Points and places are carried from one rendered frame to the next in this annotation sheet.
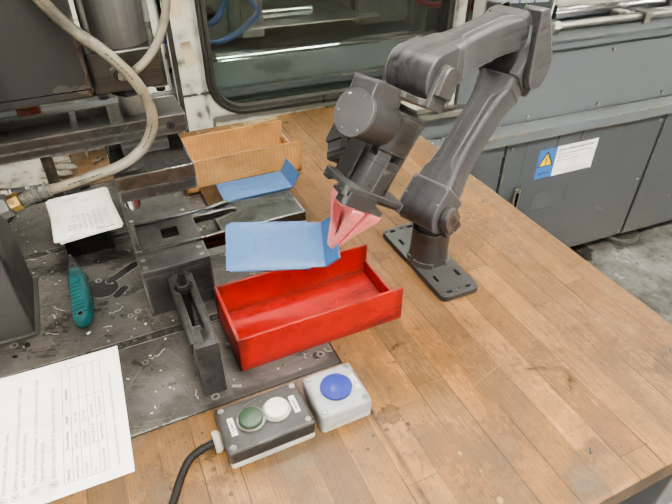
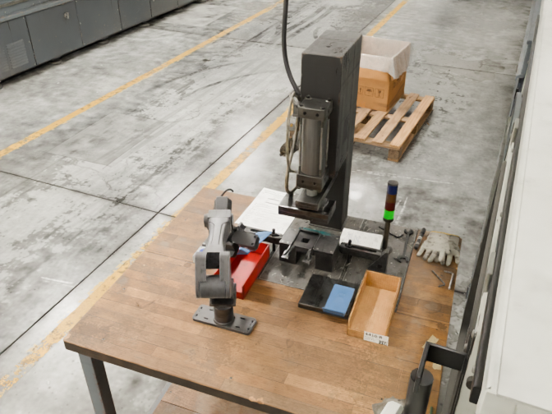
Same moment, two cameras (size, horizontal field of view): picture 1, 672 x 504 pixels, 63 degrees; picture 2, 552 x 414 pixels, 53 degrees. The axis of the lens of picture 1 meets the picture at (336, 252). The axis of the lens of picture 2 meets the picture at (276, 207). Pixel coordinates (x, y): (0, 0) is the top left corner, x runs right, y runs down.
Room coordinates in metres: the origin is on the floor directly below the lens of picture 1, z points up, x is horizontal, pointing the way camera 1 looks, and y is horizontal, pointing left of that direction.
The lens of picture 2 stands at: (1.77, -0.95, 2.18)
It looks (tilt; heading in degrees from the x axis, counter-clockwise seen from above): 33 degrees down; 135
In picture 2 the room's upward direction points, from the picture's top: straight up
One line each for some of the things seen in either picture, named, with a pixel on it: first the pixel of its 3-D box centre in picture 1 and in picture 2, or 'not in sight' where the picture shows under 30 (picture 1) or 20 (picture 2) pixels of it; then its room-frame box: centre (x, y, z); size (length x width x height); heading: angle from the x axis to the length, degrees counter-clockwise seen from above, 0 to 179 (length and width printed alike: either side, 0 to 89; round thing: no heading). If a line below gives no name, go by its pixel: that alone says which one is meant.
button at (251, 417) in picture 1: (251, 421); not in sight; (0.39, 0.10, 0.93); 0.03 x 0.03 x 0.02
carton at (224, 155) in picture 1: (236, 156); (376, 306); (1.06, 0.21, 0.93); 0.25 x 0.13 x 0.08; 115
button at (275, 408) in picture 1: (276, 411); not in sight; (0.41, 0.07, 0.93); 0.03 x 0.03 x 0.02
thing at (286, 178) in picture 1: (257, 179); (338, 298); (0.95, 0.16, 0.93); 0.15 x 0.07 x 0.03; 114
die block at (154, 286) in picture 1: (168, 252); (309, 250); (0.71, 0.27, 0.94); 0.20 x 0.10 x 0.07; 25
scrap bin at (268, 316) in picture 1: (308, 302); (241, 267); (0.60, 0.04, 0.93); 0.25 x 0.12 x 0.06; 115
